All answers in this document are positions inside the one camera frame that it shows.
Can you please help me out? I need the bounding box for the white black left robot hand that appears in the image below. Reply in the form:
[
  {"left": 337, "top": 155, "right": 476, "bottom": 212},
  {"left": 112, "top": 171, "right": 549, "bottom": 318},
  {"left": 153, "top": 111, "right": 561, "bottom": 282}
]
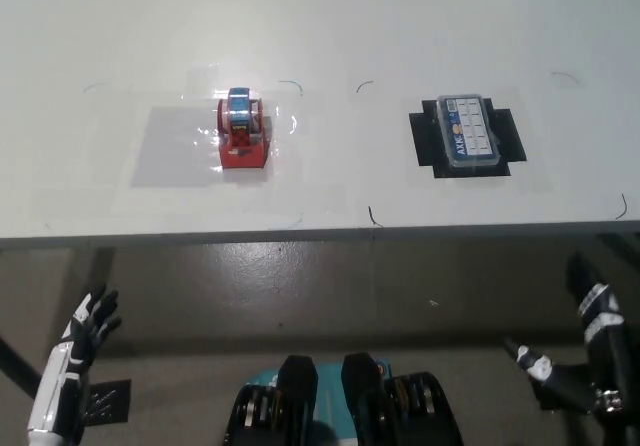
[{"left": 27, "top": 285, "right": 123, "bottom": 440}]

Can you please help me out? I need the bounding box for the clear plastic film sheet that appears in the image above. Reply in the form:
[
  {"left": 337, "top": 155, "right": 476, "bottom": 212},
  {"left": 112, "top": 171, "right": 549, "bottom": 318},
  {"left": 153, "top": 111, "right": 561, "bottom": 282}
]
[{"left": 112, "top": 65, "right": 302, "bottom": 217}]

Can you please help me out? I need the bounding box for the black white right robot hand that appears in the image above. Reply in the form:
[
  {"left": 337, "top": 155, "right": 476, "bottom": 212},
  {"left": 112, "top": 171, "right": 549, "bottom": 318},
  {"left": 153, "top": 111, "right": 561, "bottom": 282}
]
[{"left": 502, "top": 250, "right": 632, "bottom": 416}]

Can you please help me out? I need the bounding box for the black metal table leg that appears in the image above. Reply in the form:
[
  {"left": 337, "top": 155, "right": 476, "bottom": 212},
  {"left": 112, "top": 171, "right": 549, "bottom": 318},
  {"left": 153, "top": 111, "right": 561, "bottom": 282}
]
[
  {"left": 594, "top": 233, "right": 640, "bottom": 272},
  {"left": 0, "top": 335, "right": 42, "bottom": 403}
]

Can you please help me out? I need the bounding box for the red tape dispenser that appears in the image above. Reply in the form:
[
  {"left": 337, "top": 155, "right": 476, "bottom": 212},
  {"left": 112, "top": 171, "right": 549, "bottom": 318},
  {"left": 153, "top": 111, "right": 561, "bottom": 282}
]
[{"left": 215, "top": 87, "right": 274, "bottom": 172}]

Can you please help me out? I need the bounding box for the clear plastic battery box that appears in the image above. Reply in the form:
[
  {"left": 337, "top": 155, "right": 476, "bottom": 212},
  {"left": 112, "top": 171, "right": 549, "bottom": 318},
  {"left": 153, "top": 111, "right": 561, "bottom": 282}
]
[{"left": 434, "top": 93, "right": 503, "bottom": 170}]

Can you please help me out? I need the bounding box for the black cross-shaped mat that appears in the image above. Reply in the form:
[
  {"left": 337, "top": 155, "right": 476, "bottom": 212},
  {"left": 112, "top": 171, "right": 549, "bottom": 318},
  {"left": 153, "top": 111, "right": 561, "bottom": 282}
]
[{"left": 408, "top": 96, "right": 528, "bottom": 180}]

